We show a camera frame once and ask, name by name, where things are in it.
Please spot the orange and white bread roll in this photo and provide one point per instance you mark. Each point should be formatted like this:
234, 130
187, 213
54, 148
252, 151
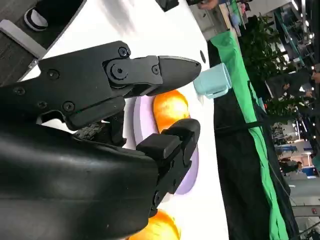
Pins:
170, 107
160, 228

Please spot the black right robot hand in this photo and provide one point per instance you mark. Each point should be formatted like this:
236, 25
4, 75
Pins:
62, 180

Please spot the green potted plant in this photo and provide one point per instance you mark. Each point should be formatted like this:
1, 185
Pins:
260, 55

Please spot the black cloth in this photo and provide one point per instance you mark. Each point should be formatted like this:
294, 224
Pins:
240, 175

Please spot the black round table grommet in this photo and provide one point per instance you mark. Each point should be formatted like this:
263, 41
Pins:
202, 56

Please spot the lilac plate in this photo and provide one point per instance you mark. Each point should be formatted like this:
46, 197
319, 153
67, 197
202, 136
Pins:
142, 120

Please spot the person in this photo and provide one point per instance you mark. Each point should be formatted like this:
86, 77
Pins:
290, 82
291, 167

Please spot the person's hand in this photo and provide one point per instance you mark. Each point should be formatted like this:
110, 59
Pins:
207, 3

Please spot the green cloth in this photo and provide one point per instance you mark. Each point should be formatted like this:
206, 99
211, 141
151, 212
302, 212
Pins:
232, 65

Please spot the pale green mug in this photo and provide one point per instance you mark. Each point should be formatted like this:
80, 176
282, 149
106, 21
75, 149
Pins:
212, 80

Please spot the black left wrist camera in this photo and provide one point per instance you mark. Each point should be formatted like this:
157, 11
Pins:
168, 4

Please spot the white and black round object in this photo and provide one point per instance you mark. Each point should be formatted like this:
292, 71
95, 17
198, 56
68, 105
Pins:
35, 20

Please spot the grey metal beam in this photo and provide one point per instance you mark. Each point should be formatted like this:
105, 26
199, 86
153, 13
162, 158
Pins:
20, 37

